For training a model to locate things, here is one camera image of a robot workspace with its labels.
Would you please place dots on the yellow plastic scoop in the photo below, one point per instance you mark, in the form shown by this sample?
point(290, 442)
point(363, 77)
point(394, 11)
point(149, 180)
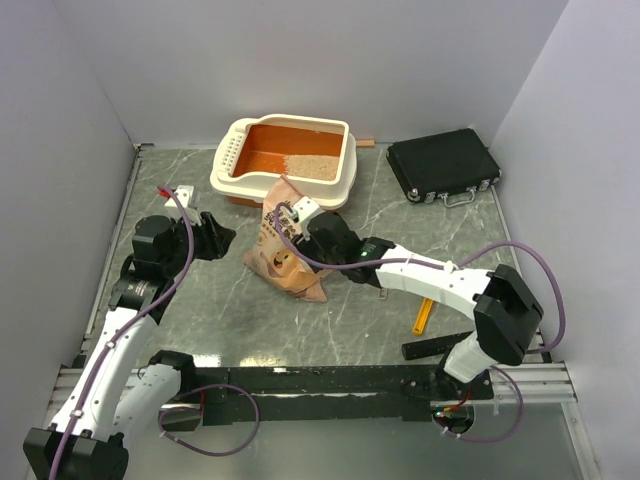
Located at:
point(422, 317)

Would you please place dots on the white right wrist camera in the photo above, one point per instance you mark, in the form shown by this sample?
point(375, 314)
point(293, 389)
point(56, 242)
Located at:
point(304, 210)

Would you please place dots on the black hard case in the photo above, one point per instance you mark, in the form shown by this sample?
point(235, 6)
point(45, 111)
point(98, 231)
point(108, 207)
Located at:
point(452, 167)

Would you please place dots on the pink cat litter bag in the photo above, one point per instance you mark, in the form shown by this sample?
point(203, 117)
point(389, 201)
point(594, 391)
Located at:
point(273, 260)

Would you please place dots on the small wooden block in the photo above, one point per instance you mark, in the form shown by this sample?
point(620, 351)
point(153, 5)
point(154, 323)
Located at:
point(365, 143)

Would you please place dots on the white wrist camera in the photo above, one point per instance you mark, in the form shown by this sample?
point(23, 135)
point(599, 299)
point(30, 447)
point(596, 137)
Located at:
point(187, 195)
point(304, 210)

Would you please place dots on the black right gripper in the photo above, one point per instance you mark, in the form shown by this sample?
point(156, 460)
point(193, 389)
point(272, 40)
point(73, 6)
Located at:
point(308, 243)

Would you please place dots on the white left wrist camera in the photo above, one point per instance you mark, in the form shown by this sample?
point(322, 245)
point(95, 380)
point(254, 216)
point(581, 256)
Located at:
point(187, 195)

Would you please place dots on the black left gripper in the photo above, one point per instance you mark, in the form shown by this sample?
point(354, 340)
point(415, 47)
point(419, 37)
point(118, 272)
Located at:
point(220, 240)

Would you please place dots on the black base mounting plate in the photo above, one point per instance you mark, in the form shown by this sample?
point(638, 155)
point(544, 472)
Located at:
point(408, 392)

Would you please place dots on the cream orange litter box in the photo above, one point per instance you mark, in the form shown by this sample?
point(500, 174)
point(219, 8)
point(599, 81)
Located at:
point(250, 158)

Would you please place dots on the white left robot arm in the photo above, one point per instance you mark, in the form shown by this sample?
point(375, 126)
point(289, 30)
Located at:
point(90, 436)

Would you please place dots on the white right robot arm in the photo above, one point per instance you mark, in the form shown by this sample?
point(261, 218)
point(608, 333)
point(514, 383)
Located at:
point(505, 312)

